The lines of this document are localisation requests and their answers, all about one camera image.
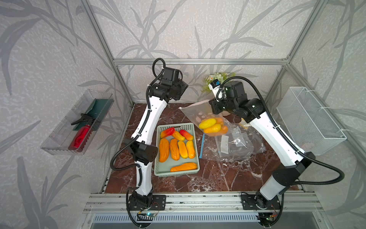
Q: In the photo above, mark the clear plastic wall tray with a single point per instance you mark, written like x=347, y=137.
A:
x=75, y=132

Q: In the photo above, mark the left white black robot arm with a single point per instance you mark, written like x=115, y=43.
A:
x=139, y=145

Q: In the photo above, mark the white wire mesh basket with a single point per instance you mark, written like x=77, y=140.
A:
x=308, y=122

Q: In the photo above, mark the red orange mango right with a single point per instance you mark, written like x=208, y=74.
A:
x=186, y=135

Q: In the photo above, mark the stack of clear zip bags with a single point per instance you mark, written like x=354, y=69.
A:
x=237, y=144

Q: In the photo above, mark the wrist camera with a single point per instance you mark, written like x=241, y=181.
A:
x=232, y=89
x=170, y=76

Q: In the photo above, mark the green perforated plastic basket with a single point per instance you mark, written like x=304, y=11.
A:
x=178, y=154

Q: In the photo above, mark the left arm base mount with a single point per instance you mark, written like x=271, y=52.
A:
x=152, y=201

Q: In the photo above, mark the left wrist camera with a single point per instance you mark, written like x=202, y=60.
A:
x=170, y=76

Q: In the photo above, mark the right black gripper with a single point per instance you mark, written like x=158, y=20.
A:
x=214, y=103

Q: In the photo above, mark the clear zip-top bag pink zipper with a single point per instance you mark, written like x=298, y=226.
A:
x=202, y=116

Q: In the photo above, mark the long orange mango front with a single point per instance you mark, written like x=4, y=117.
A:
x=184, y=167

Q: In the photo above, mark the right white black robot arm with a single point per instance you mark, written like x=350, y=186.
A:
x=294, y=160

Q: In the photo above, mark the red mango top left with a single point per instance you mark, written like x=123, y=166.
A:
x=168, y=132

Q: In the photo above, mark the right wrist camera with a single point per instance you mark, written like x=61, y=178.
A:
x=232, y=89

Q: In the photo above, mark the yellow orange mango small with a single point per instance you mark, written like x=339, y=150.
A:
x=178, y=136

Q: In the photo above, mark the large orange mango left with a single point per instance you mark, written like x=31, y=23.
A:
x=164, y=149

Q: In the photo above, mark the dark green cloth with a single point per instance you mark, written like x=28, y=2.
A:
x=98, y=110

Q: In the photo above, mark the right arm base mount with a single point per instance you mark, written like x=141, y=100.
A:
x=257, y=202

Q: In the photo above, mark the black pruning shears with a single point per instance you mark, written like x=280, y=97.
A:
x=84, y=118

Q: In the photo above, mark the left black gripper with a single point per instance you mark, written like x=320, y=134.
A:
x=184, y=86

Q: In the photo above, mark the red handled brush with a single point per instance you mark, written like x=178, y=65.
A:
x=81, y=138

